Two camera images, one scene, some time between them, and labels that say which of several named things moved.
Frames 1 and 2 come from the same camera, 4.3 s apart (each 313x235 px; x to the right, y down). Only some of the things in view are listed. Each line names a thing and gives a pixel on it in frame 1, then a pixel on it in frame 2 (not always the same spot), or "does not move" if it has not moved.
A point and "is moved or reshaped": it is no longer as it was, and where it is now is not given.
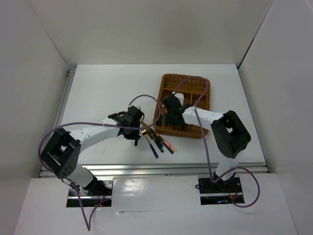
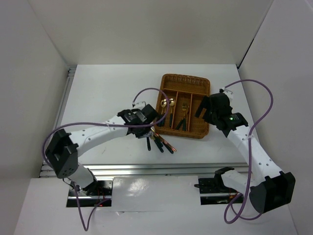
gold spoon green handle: (166, 116) is moved or reshaped
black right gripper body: (170, 120) -> (210, 115)
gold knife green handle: (158, 137) does not move
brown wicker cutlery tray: (196, 90) does not move
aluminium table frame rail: (139, 170) does not move
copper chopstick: (164, 141) does not move
